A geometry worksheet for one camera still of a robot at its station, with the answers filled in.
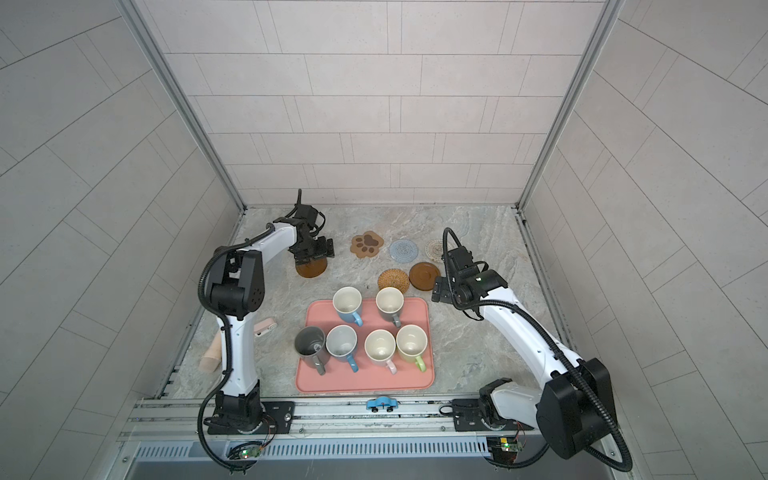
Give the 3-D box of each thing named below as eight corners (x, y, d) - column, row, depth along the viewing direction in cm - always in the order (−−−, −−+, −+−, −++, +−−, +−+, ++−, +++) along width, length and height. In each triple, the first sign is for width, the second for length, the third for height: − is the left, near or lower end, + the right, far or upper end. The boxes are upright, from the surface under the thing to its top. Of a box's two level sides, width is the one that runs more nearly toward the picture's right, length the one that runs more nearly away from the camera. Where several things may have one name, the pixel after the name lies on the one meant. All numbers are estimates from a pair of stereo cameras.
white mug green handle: (396, 375, 78) (396, 366, 72) (396, 336, 85) (396, 324, 78) (426, 375, 78) (429, 366, 72) (424, 336, 85) (426, 324, 78)
